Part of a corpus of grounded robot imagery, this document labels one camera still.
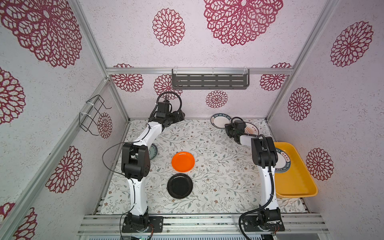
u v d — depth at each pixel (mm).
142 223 649
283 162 927
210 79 943
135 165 546
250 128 1139
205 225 748
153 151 1006
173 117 860
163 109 746
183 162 973
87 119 746
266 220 649
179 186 925
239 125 933
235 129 934
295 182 853
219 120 1248
